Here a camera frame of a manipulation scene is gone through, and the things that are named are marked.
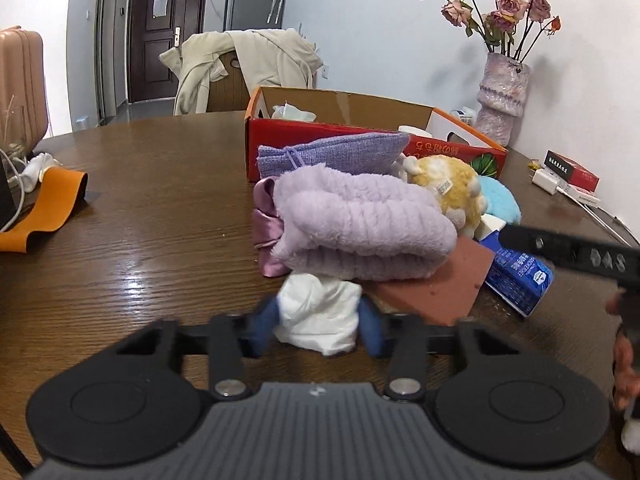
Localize clear glass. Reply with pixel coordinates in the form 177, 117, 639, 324
0, 104, 29, 162

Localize purple burlap drawstring pouch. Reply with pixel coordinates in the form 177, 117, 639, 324
257, 132, 412, 182

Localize white charger cable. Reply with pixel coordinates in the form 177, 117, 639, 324
564, 186, 637, 247

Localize person's right hand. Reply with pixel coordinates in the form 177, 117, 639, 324
604, 292, 640, 412

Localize pink dried roses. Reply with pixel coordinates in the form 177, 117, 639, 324
411, 0, 562, 64

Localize brown sponge sheet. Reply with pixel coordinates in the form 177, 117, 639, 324
372, 235, 497, 327

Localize white cloth bundle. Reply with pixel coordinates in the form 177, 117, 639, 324
20, 152, 64, 194

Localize brown wooden chair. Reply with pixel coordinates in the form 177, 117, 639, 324
206, 50, 252, 113

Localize beige coat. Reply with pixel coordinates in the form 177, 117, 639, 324
159, 29, 325, 116

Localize white tissue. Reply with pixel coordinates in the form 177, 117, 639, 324
275, 272, 363, 357

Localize red and black box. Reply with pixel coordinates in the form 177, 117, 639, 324
544, 150, 600, 192

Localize white charger plug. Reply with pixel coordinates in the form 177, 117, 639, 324
531, 169, 572, 195

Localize blue tissue packet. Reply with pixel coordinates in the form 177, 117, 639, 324
484, 246, 555, 319

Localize white plastic bag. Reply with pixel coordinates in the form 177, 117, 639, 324
271, 102, 317, 122

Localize pink satin cloth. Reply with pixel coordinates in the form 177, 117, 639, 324
252, 177, 292, 279

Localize yellow plush toy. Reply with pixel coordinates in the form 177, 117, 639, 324
399, 154, 489, 239

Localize blue fluffy puff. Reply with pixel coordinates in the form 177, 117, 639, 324
475, 177, 522, 227

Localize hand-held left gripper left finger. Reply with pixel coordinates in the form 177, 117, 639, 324
112, 294, 283, 402

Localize purple fluffy towel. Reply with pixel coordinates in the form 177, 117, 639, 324
272, 165, 458, 282

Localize pink suitcase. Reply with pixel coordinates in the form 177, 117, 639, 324
0, 26, 50, 150

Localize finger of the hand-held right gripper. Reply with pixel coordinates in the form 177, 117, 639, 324
499, 224, 640, 292

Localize orange leather strap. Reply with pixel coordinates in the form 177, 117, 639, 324
0, 167, 89, 254

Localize dark brown door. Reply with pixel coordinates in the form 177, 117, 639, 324
127, 0, 210, 104

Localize orange cardboard box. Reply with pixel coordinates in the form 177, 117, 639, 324
244, 86, 509, 184

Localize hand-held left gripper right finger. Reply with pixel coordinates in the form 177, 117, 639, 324
356, 294, 508, 403

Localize pink textured vase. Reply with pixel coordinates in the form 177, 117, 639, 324
473, 52, 531, 147

